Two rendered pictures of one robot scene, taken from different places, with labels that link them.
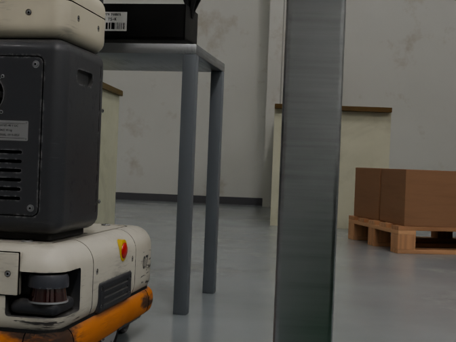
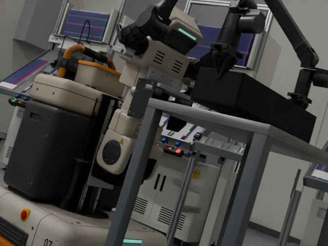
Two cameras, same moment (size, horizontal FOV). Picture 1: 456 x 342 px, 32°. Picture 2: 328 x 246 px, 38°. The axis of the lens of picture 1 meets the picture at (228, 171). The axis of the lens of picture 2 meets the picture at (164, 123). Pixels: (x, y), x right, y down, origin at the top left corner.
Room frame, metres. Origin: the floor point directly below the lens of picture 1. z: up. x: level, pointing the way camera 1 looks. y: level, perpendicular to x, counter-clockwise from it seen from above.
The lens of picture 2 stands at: (3.19, -1.21, 0.67)
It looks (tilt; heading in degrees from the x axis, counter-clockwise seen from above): 2 degrees up; 121
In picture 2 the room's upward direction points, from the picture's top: 17 degrees clockwise
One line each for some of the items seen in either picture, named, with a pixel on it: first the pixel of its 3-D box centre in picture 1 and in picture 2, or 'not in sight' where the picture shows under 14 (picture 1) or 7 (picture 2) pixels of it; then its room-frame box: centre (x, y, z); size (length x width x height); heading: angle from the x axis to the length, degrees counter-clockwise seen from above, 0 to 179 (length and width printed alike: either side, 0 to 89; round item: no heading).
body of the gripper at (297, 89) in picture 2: not in sight; (301, 92); (2.64, 0.69, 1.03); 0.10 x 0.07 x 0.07; 79
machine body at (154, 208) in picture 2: not in sight; (178, 195); (1.47, 2.27, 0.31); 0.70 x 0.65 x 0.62; 177
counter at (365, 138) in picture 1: (320, 166); not in sight; (7.17, -0.83, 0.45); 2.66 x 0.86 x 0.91; 177
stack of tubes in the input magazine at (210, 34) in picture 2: not in sight; (222, 47); (1.53, 2.14, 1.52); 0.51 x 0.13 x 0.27; 177
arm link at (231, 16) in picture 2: not in sight; (235, 24); (2.55, 0.14, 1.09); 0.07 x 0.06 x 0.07; 161
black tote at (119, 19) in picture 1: (106, 26); (259, 109); (2.60, 0.42, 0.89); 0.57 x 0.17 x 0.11; 80
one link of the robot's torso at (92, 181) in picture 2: not in sight; (129, 167); (2.04, 0.58, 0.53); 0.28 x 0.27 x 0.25; 80
